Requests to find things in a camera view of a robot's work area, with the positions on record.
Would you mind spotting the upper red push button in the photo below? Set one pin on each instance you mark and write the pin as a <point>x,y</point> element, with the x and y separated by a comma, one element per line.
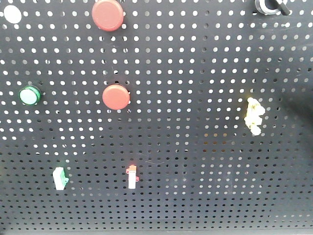
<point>107,15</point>

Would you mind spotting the white round button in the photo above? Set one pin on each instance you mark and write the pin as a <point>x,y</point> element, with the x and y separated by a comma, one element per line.
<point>12,14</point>

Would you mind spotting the black rotary selector switch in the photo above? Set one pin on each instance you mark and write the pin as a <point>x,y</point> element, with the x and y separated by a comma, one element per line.
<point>272,7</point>

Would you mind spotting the white green rocker switch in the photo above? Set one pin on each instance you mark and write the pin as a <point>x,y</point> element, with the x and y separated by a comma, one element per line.
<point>60,180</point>

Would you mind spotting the white red rocker switch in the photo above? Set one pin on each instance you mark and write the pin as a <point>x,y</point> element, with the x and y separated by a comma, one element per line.
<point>132,176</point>

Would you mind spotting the red push button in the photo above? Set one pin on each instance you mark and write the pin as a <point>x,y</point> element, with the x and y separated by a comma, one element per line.
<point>116,97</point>
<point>107,15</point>

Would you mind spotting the lower red push button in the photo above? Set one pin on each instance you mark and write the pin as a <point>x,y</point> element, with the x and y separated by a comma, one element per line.
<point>116,97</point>

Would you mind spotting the green push button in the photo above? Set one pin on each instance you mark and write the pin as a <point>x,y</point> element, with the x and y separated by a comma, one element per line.
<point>30,95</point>

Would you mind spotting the black perforated pegboard panel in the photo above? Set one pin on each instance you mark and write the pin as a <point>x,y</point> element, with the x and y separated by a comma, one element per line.
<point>189,67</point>

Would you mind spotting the yellow toggle switch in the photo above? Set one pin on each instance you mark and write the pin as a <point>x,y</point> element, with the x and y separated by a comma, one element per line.
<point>253,118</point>

